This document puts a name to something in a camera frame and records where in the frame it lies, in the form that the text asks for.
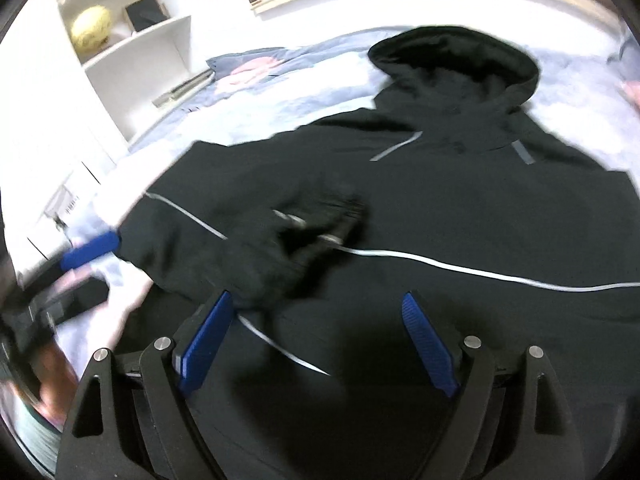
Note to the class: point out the pink pillow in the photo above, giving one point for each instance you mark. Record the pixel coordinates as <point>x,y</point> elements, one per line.
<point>631,91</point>

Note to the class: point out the person's left hand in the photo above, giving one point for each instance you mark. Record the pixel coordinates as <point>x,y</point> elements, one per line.
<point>52,385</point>

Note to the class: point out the grey floral blanket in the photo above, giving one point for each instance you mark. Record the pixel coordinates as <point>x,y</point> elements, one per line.
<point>300,90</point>

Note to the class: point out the yellow globe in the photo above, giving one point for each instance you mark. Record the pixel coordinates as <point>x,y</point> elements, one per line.
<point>90,27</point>

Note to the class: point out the white bookshelf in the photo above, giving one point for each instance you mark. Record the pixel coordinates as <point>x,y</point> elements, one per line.
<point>150,60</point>

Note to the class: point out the black box on shelf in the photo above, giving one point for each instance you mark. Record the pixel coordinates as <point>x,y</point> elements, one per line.
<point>145,12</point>

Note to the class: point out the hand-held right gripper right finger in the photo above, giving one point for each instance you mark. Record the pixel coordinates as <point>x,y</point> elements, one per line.
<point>430,347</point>

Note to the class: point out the stack of flat books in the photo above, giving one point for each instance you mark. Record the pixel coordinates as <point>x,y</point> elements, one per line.
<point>182,89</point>

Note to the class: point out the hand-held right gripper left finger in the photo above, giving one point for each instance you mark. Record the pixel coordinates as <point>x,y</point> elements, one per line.
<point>206,342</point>

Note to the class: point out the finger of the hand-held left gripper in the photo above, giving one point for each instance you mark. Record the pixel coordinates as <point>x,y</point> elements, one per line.
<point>90,251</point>
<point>82,300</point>

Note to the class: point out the white paper bag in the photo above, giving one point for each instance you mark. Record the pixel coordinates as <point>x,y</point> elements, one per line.
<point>62,205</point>

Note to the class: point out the black hooded jacket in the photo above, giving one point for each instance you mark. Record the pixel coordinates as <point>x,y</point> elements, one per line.
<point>450,200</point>

